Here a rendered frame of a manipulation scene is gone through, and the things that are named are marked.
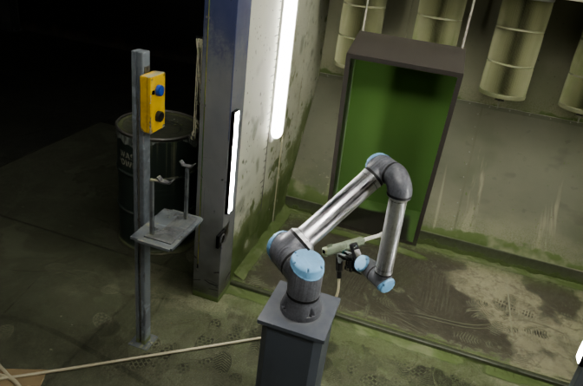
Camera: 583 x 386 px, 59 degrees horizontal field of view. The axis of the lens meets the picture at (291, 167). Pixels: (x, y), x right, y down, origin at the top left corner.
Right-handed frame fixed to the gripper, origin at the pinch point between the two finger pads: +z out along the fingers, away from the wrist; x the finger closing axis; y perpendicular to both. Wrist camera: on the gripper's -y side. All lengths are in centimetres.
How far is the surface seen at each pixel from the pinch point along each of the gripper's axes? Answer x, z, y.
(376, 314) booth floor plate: 30, -4, 49
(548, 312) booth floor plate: 137, -63, 59
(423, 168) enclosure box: 73, -2, -40
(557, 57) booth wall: 201, -20, -109
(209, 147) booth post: -59, 42, -63
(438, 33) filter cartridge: 120, 27, -127
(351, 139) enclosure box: 41, 33, -58
